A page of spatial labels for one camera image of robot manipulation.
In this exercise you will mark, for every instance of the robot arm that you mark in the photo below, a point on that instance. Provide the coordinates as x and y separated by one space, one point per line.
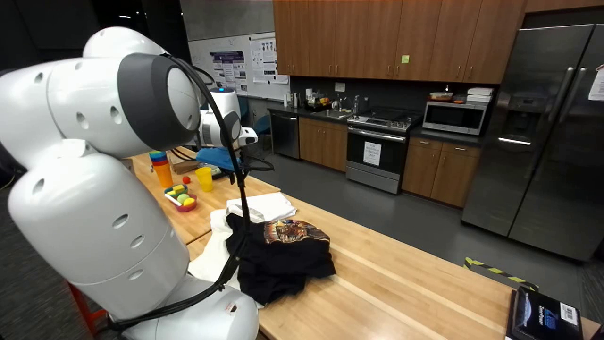
94 189

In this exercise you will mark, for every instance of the steel dishwasher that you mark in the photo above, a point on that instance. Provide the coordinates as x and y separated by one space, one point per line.
284 134

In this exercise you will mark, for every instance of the folded white cloth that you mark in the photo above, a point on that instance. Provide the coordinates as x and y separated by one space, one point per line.
269 205

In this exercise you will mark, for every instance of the blue chair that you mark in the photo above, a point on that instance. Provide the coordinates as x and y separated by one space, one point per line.
262 125

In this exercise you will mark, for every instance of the row of small bottles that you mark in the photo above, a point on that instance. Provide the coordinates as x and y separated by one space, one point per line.
291 100

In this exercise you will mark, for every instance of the paper sign on oven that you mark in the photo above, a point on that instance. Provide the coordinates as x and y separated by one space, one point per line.
372 153

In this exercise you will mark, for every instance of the steel stove with oven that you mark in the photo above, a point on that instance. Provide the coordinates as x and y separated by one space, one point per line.
375 156

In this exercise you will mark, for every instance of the kitchen tap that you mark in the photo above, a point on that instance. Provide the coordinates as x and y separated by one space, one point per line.
356 104

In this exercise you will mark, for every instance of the black printed t-shirt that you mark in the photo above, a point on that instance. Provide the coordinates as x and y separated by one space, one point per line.
283 264

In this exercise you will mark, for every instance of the yellow plastic cup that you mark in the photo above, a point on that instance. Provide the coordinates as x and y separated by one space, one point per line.
205 179

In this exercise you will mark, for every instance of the yellow toy fruit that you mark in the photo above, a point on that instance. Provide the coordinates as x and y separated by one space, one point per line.
189 201

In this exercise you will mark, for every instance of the cardboard box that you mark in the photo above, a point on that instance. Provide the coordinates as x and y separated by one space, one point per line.
184 165

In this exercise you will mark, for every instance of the red bowl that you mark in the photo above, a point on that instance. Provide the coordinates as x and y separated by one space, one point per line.
188 207

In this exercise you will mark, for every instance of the green toy ball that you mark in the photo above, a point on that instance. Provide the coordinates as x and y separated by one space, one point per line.
182 198

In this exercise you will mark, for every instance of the whiteboard with posters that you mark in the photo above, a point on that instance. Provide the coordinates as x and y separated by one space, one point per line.
236 66

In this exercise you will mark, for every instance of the yellow toy block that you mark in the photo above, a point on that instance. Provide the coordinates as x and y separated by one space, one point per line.
179 188

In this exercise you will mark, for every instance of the white t-shirt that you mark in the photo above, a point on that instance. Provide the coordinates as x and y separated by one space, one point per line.
212 259

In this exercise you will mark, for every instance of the stack of coloured plastic cups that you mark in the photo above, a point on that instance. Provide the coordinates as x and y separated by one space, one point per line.
163 172

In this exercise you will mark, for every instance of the wide wooden base cabinet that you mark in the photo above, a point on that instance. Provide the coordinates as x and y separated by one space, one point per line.
441 172

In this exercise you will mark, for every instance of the bowl on microwave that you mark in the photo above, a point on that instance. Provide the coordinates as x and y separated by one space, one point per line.
440 96

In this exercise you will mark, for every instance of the steel microwave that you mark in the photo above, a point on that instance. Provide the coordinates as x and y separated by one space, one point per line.
453 118

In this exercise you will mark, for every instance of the stack of white boxes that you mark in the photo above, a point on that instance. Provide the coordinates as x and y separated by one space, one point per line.
479 95

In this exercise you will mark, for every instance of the yellow black striped strip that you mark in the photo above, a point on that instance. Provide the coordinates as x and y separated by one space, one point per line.
500 272

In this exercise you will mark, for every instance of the steel refrigerator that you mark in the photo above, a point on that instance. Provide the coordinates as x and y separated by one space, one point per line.
542 141

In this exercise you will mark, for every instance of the black product box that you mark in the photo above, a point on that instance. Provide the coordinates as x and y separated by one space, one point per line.
542 316

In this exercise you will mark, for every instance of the paper note on refrigerator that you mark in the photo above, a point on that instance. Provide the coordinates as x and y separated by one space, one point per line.
598 85

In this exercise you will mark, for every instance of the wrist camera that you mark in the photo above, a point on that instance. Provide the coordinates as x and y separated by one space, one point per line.
214 158

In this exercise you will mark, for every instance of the wall socket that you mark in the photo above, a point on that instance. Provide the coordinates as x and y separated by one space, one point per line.
339 87

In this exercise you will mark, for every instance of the row of wooden wall cabinets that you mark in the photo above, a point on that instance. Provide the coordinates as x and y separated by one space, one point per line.
377 38

